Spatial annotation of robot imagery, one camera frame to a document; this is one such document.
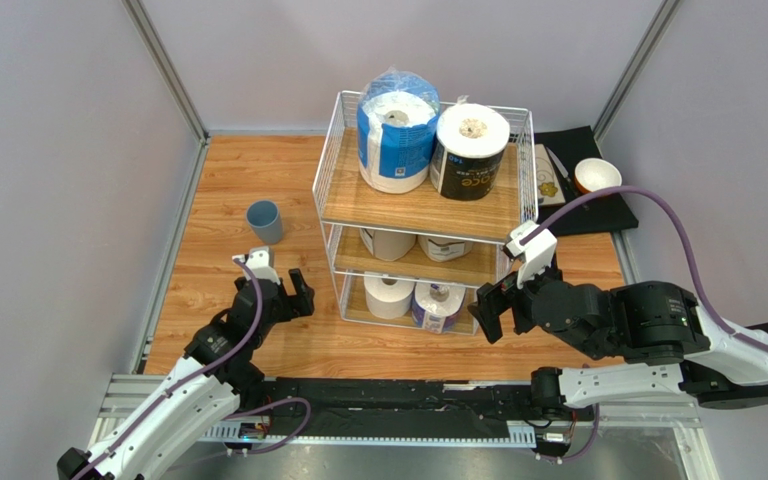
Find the white roll blue label wrapper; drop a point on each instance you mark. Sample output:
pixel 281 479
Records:
pixel 435 307

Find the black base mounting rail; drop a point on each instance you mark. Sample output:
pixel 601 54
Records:
pixel 402 409

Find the orange white bowl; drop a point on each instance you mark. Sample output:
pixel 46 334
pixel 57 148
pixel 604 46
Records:
pixel 592 174

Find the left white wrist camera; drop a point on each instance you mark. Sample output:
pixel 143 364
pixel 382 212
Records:
pixel 258 263

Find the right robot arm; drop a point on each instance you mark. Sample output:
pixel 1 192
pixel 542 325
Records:
pixel 669 344

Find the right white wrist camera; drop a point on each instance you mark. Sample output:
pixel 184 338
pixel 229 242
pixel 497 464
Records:
pixel 533 246

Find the blue grey cup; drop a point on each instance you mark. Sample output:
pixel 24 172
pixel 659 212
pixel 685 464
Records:
pixel 264 219

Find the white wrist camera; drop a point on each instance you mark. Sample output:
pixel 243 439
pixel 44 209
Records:
pixel 258 263
pixel 533 246

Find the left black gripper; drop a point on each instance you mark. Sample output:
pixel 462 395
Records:
pixel 302 302

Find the dark handled knife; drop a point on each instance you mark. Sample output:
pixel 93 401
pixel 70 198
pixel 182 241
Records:
pixel 570 191

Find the brown paper roll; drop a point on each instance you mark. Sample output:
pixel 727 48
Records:
pixel 444 249
pixel 387 245

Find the white roll dark brown wrapper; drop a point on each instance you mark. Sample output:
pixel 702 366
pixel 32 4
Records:
pixel 470 141

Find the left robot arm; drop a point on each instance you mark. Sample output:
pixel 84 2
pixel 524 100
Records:
pixel 214 380

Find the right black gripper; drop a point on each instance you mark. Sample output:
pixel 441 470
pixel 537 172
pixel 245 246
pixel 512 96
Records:
pixel 507 301

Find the plain white paper towel roll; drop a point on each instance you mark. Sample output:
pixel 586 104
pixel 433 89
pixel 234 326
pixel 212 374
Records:
pixel 388 297

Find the square floral plate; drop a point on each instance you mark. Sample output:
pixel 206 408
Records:
pixel 549 187

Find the white wire wooden shelf rack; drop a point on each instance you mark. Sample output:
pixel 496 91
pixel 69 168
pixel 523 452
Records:
pixel 346 205

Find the blue paper towel roll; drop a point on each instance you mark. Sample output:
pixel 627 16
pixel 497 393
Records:
pixel 396 119

